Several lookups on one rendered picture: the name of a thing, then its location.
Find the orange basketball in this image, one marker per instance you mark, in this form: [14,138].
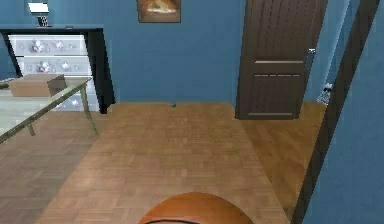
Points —
[195,210]

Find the dark brown room door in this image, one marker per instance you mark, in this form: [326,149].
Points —
[276,60]

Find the black white chest of drawers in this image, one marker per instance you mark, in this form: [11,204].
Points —
[96,66]

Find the framed brown picture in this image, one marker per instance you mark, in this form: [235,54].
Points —
[159,10]

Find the white patterned object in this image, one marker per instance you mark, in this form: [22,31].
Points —
[325,94]

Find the glass top table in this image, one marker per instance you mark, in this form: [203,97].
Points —
[40,103]

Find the brown cardboard box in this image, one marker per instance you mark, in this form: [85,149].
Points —
[33,85]

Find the white table lamp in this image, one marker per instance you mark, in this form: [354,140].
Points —
[40,11]

